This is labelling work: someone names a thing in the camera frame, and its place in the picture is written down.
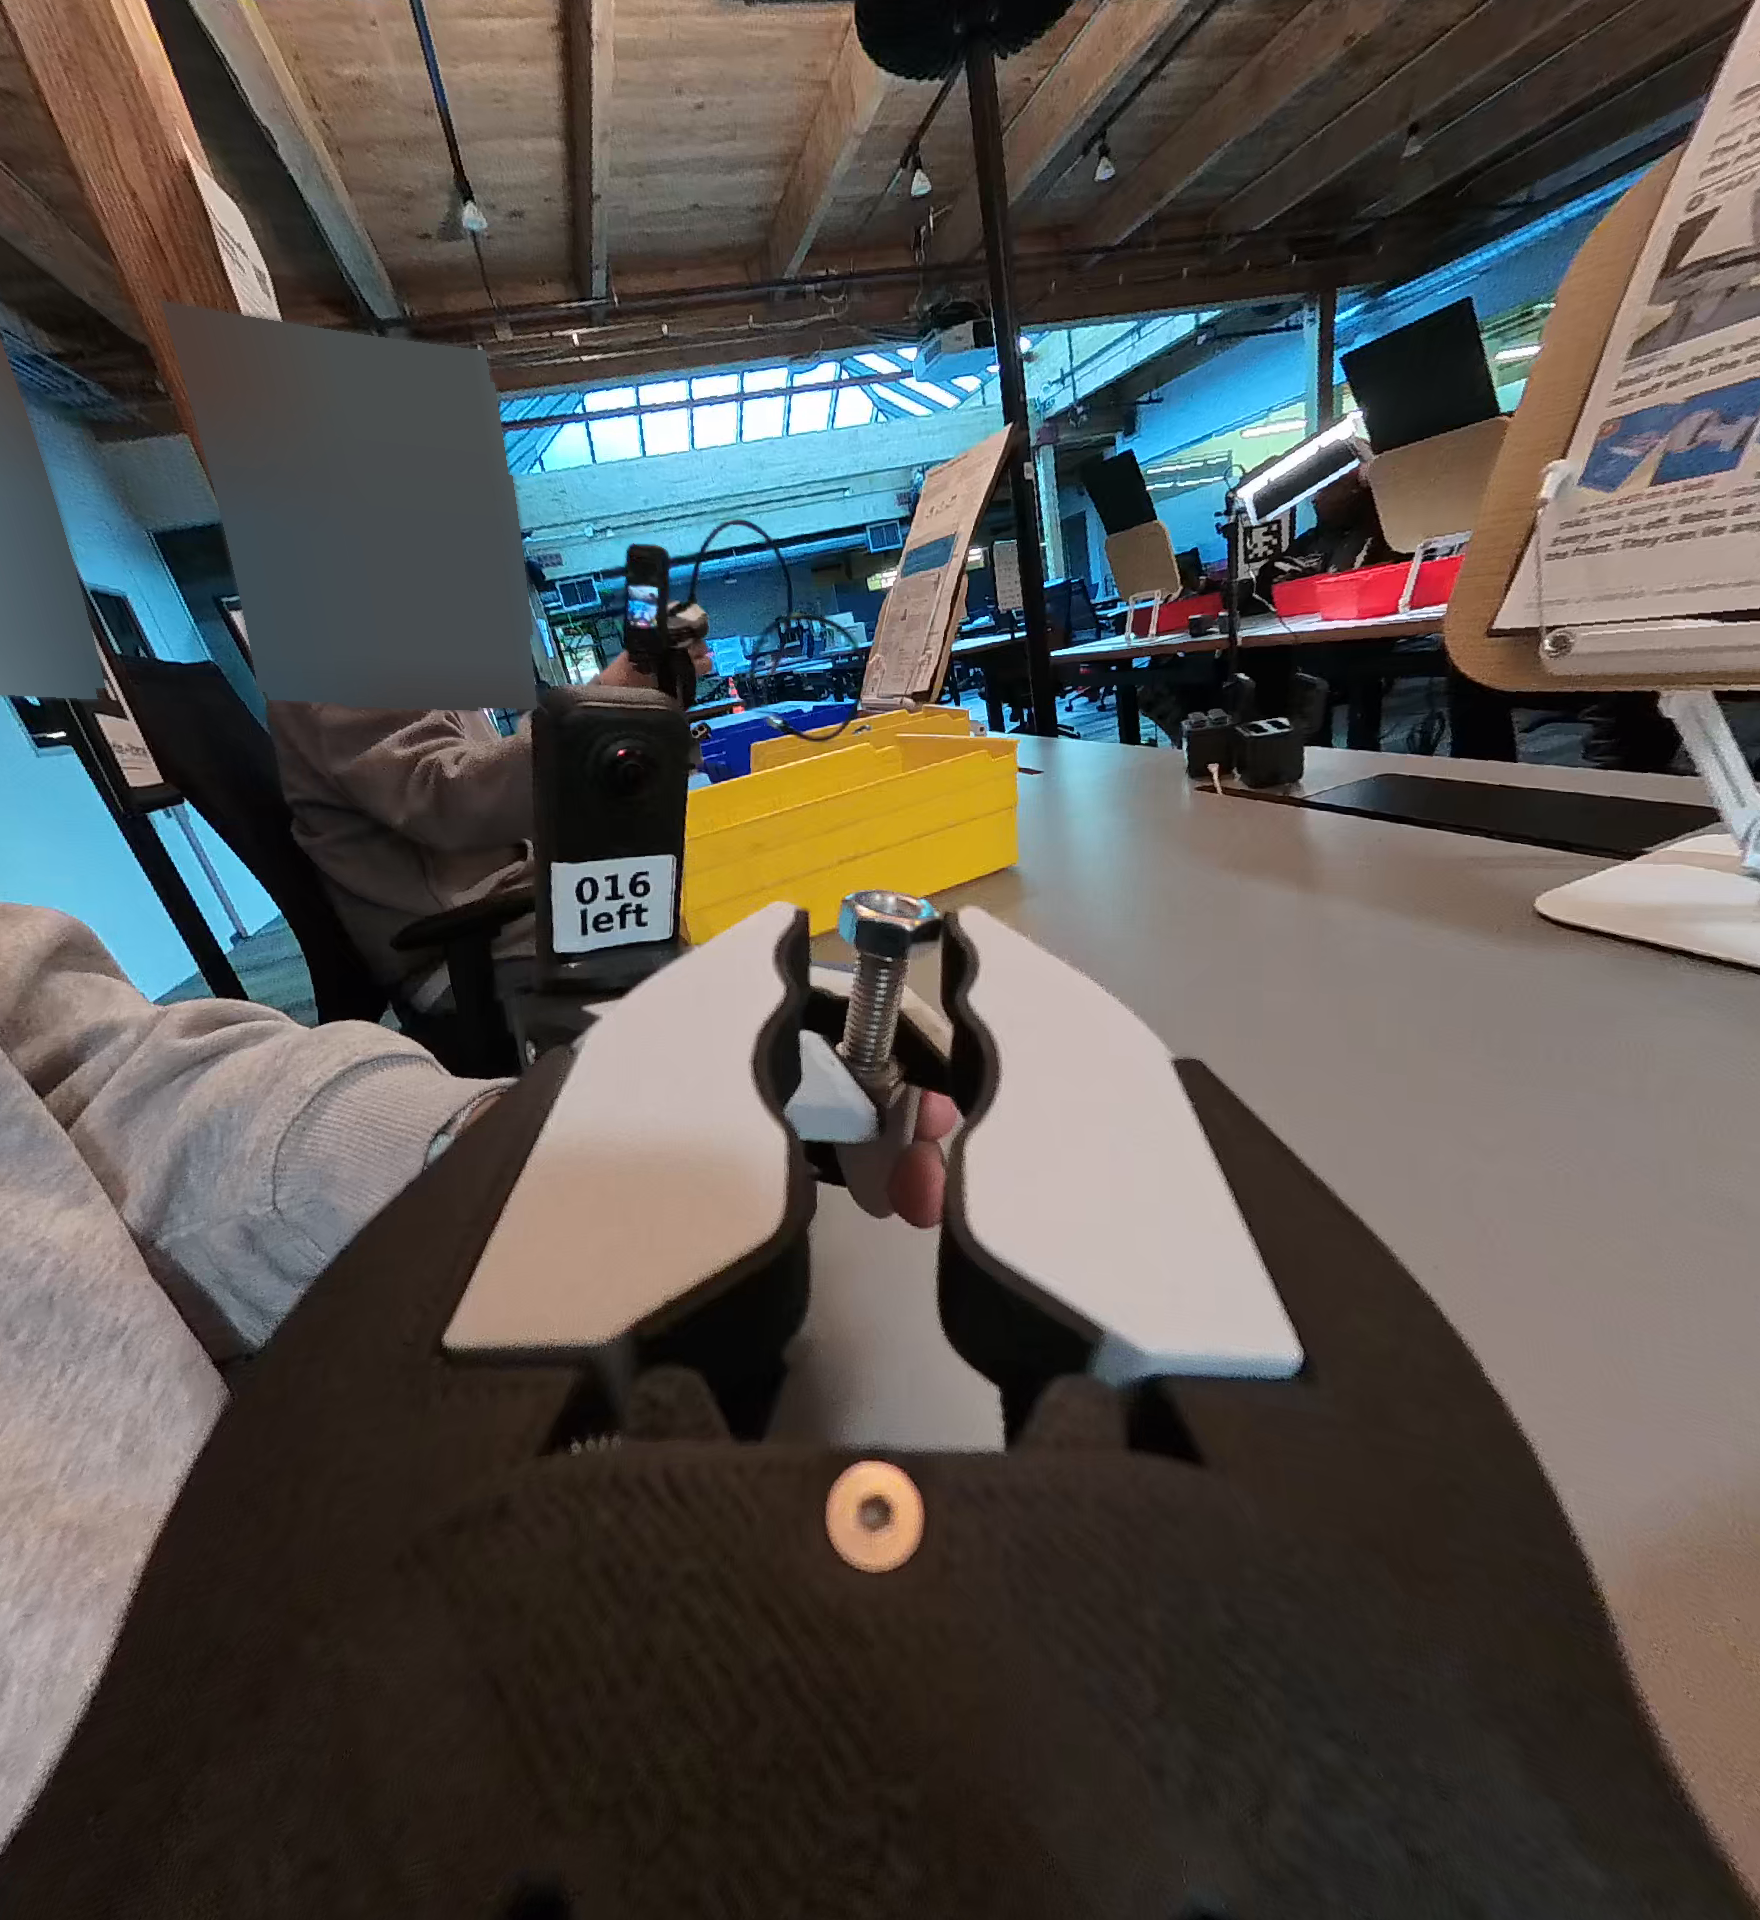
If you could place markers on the person's grey sweater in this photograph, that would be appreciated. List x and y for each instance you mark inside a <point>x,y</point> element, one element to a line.
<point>25,1424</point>

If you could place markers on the printed instruction sheet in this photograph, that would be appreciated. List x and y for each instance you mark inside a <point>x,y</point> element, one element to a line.
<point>1690,375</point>

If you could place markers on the long wooden desk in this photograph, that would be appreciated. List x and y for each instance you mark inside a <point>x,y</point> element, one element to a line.
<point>1122,643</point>

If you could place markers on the white paper notice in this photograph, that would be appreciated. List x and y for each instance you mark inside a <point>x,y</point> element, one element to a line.
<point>237,241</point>

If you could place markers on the cardboard document stand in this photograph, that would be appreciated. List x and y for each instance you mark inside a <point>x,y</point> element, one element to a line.
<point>942,584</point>

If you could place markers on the silver hex bolt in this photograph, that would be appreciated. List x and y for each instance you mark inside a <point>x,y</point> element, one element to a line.
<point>887,911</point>

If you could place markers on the blue plastic bin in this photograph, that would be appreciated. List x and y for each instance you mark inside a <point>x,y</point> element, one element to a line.
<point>737,748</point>

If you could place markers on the grey desk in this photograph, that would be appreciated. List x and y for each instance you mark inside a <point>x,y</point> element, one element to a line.
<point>1420,1080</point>

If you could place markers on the wooden post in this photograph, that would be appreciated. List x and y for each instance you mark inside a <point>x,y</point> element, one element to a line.
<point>100,150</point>

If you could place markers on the person's left forearm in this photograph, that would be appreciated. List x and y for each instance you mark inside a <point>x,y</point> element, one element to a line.
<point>296,1141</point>

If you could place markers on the black pole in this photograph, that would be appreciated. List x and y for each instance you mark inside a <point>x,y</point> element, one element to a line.
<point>1016,421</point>

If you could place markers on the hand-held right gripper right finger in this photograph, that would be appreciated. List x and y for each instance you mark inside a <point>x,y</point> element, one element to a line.
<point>1103,1183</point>

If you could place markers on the yellow plastic bin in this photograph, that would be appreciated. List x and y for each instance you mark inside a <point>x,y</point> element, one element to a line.
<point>849,840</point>
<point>820,745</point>

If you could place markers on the person's left hand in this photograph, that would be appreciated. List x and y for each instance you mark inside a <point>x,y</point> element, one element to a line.
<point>922,1170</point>

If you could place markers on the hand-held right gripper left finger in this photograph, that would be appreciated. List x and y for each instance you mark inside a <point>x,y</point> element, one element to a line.
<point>642,1170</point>

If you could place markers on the black office chair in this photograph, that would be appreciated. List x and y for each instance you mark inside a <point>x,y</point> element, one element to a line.
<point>220,781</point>

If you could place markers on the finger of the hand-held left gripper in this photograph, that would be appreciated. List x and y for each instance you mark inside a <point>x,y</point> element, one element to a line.
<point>827,1104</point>

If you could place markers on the white ceiling projector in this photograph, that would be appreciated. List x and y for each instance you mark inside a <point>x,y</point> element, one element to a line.
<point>955,340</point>

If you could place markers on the silver hex nut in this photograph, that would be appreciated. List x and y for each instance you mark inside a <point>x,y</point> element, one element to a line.
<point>885,1073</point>

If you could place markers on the black tripod stand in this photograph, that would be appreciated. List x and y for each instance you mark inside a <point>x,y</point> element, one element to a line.
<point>1229,643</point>

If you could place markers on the white light bar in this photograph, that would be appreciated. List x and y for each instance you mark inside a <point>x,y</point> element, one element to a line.
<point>1302,471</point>

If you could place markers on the black framed marker sign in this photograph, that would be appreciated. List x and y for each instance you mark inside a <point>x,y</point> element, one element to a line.
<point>130,748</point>

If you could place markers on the red plastic bin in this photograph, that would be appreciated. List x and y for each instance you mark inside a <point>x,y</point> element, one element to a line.
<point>1385,588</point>
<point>1292,595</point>

